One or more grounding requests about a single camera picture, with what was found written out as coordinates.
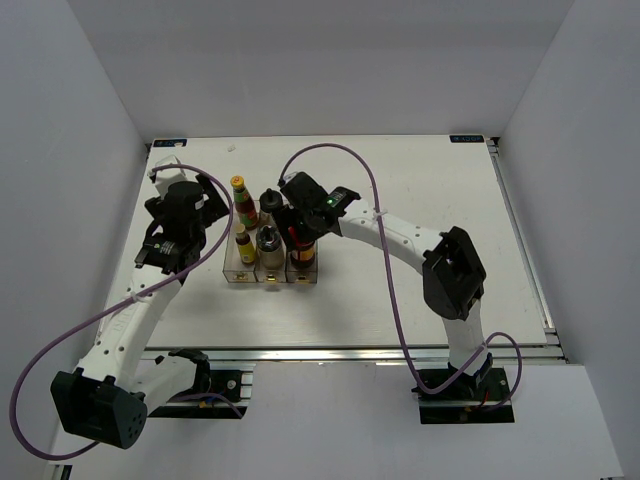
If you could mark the blue table label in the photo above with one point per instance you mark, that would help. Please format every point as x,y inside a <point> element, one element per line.
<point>169,143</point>
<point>464,139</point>

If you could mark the left blue table label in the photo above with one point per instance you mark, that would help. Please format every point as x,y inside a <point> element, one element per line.
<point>169,143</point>

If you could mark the small yellow label bottle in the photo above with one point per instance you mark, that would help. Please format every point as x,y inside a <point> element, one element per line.
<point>244,244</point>

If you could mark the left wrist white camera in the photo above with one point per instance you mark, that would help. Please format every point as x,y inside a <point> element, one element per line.
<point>163,179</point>

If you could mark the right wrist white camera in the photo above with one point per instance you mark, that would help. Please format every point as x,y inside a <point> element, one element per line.
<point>286,178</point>

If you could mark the red chili sauce bottle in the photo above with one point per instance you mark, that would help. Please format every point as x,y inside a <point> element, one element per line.
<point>244,203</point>

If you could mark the black grinder white bottle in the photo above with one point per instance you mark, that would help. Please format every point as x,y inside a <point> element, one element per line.
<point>270,247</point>

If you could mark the right clear organizer bin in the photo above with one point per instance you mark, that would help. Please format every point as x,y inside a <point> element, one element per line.
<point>301,276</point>

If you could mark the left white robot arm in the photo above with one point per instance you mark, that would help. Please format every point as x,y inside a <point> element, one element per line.
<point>105,399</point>

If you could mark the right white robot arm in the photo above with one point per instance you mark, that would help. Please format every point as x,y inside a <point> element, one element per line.
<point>452,273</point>

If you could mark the right blue table label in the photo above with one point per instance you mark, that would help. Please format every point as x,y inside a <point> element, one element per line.
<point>464,139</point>

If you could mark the clear organizer bin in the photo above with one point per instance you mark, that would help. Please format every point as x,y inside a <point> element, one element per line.
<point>270,275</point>
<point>301,276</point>
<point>234,270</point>

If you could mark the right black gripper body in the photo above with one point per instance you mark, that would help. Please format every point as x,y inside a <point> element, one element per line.
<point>288,216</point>

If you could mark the red lid brown jar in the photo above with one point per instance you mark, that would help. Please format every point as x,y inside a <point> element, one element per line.
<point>303,255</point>

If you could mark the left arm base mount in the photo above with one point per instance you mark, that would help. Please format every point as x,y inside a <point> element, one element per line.
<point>215,391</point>

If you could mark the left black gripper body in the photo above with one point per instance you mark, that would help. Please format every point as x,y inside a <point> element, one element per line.
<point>212,206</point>

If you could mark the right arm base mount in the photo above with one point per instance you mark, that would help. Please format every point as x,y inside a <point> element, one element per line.
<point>459,404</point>

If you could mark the left clear organizer bin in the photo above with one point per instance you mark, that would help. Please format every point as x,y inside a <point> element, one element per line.
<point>234,270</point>

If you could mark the middle clear organizer bin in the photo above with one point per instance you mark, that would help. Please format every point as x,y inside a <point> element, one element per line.
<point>270,275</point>

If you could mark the aluminium table front rail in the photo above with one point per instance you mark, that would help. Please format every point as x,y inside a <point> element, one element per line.
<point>500,352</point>

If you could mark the black lid spice jar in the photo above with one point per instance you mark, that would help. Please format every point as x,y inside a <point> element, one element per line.
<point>270,200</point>

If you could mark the wrist white camera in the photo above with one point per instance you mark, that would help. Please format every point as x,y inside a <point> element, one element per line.
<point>286,178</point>
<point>163,179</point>

